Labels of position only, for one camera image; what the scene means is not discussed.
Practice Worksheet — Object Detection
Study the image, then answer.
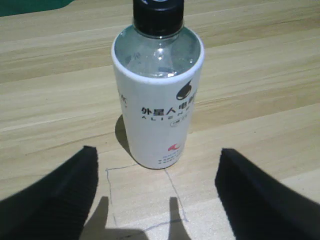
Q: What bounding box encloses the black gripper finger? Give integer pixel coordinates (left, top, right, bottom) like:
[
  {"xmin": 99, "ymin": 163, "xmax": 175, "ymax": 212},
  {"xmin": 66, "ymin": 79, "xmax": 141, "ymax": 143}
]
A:
[
  {"xmin": 214, "ymin": 147, "xmax": 320, "ymax": 240},
  {"xmin": 0, "ymin": 145, "xmax": 99, "ymax": 240}
]

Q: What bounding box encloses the white bottle with black cap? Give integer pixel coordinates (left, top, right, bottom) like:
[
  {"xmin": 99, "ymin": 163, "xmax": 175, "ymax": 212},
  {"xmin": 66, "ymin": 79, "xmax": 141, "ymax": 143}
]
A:
[{"xmin": 111, "ymin": 0, "xmax": 206, "ymax": 171}]

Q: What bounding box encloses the green backdrop cloth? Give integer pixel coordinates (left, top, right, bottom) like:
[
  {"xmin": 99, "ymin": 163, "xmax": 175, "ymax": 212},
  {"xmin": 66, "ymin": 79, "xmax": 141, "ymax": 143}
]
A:
[{"xmin": 0, "ymin": 0, "xmax": 76, "ymax": 18}]

